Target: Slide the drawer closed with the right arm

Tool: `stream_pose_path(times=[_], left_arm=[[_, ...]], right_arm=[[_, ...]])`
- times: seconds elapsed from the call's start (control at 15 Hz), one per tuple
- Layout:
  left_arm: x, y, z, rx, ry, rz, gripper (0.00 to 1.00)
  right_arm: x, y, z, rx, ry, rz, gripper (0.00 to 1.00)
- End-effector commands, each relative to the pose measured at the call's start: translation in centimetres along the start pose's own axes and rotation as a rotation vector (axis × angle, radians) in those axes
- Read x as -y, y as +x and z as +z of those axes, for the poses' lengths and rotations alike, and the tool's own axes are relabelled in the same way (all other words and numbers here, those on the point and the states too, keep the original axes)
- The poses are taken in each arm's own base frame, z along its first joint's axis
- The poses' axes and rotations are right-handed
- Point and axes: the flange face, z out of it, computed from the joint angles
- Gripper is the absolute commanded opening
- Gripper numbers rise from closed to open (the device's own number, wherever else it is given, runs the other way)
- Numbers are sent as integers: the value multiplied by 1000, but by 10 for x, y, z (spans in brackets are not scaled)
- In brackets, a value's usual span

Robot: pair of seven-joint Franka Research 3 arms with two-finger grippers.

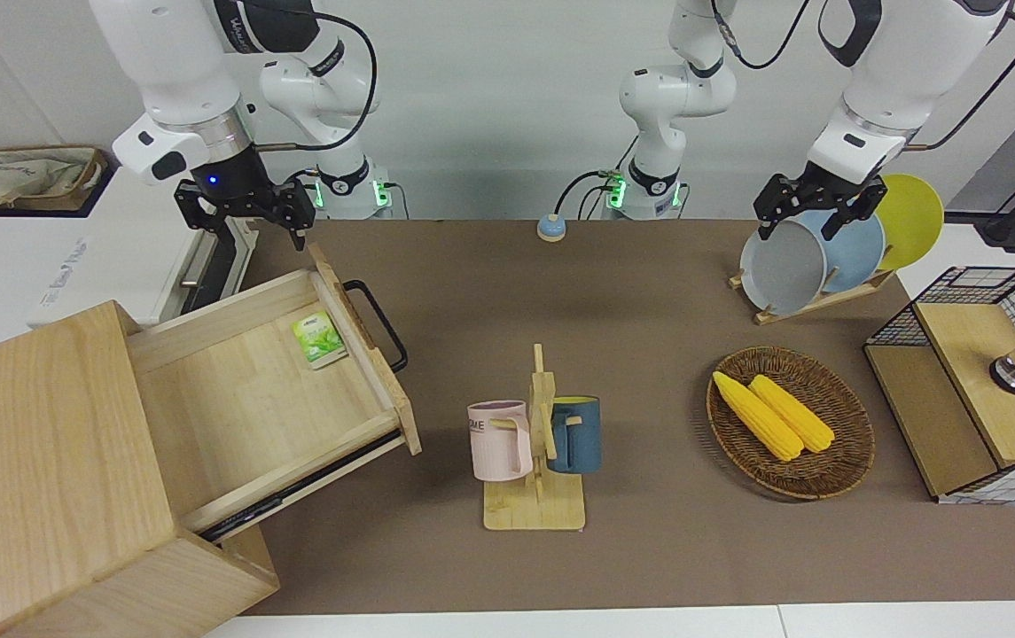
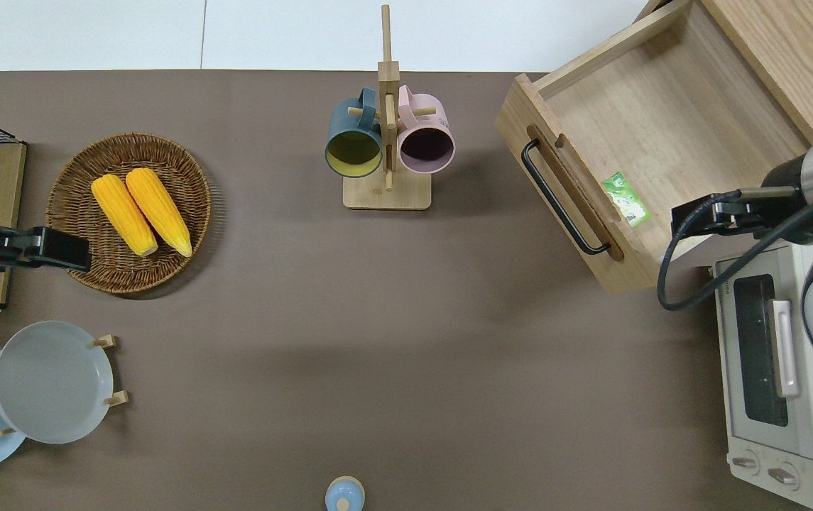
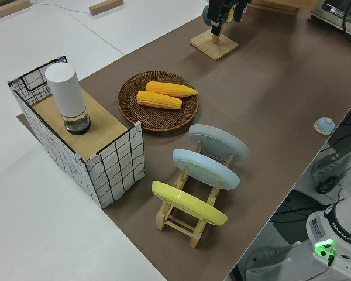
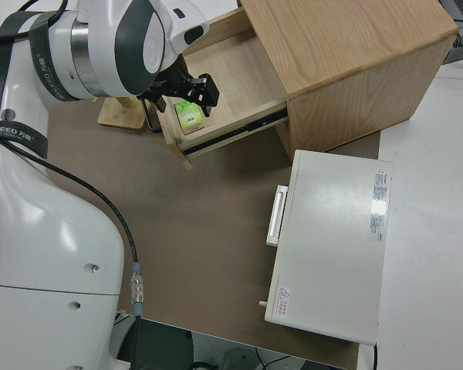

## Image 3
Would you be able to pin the brown table mat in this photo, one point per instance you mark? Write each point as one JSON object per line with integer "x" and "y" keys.
{"x": 251, "y": 87}

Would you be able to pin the white power strip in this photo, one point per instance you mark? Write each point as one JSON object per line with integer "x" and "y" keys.
{"x": 330, "y": 164}

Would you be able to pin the silver toaster oven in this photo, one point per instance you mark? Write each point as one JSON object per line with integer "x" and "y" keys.
{"x": 330, "y": 17}

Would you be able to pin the blue dome call bell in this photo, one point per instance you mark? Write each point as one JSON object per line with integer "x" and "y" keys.
{"x": 325, "y": 124}

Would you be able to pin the short wooden block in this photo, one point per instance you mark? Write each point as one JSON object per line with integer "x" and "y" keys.
{"x": 105, "y": 6}

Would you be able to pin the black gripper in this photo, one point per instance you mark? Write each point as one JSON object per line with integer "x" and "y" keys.
{"x": 219, "y": 3}

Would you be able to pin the light blue plate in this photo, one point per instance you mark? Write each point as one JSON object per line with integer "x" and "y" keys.
{"x": 206, "y": 168}

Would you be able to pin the round wicker basket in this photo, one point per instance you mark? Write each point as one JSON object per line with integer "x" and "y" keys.
{"x": 161, "y": 120}

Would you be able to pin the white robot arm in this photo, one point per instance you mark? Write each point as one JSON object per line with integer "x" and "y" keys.
{"x": 336, "y": 222}

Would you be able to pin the yellow plate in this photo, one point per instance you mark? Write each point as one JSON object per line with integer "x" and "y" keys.
{"x": 187, "y": 202}

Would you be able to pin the long wooden block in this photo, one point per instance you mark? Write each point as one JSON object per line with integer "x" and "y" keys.
{"x": 6, "y": 10}

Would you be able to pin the yellow corn cob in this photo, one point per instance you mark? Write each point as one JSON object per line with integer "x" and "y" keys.
{"x": 159, "y": 100}
{"x": 172, "y": 88}

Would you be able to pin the wooden mug tree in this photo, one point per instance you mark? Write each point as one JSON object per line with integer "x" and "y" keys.
{"x": 215, "y": 48}

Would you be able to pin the dark blue mug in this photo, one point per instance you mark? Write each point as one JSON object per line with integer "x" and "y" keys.
{"x": 205, "y": 16}

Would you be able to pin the wooden plate rack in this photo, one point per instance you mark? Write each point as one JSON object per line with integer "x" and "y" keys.
{"x": 180, "y": 226}

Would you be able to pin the white cylinder humidifier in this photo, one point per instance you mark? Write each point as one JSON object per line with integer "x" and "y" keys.
{"x": 65, "y": 93}

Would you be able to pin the black power adapter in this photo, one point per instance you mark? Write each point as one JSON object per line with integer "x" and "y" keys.
{"x": 326, "y": 185}

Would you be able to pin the grey plate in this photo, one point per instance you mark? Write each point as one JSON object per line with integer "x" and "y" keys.
{"x": 219, "y": 142}

